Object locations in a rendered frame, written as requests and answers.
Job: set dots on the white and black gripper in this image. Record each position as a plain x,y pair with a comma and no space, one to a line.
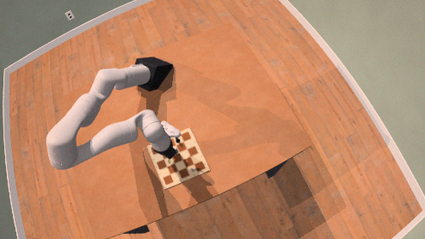
167,149

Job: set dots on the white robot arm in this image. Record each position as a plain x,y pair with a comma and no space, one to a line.
61,141

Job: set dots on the brown and cream chessboard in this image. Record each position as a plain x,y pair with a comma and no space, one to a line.
176,170

